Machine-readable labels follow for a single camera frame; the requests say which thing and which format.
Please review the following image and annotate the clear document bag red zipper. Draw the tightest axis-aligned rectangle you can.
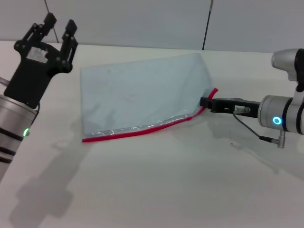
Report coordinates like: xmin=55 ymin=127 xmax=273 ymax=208
xmin=79 ymin=52 xmax=219 ymax=143

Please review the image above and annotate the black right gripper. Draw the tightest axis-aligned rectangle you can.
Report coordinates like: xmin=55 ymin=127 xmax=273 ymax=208
xmin=200 ymin=96 xmax=262 ymax=119

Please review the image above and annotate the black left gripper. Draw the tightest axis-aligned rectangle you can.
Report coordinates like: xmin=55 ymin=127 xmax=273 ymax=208
xmin=3 ymin=13 xmax=79 ymax=108

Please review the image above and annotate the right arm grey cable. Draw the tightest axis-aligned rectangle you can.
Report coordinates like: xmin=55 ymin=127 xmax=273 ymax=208
xmin=232 ymin=106 xmax=286 ymax=149

